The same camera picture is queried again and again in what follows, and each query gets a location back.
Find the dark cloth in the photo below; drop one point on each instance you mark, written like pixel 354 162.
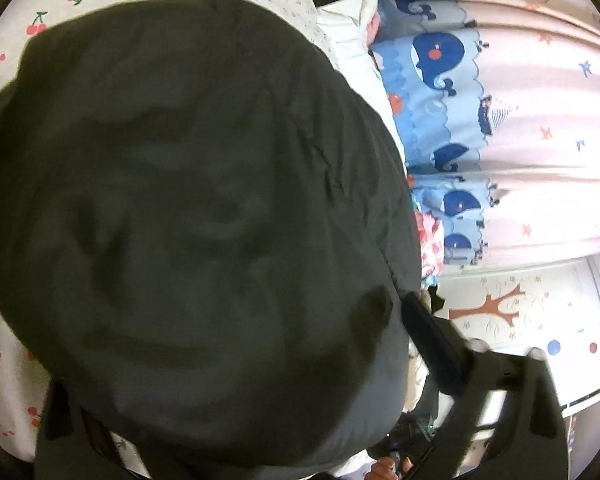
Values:
pixel 436 300

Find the orange tree wall sticker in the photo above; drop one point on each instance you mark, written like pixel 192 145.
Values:
pixel 490 307

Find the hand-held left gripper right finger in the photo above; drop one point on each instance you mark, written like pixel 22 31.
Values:
pixel 435 345

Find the round blue wall sticker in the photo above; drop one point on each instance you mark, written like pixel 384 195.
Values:
pixel 554 347

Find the round red wall sticker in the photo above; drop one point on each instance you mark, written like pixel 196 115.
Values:
pixel 592 346

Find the pink checkered cloth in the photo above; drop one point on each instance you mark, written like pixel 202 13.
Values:
pixel 427 245

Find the person's right hand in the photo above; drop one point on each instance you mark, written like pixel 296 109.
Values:
pixel 386 471

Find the black puffer jacket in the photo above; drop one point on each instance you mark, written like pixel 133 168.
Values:
pixel 180 210

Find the white striped duvet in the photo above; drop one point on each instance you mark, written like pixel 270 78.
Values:
pixel 350 45

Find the cream puffer jacket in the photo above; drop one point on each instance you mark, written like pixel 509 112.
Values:
pixel 417 375

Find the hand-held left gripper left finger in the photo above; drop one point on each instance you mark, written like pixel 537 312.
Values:
pixel 65 460

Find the whale print curtain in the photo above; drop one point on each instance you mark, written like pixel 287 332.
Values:
pixel 530 135

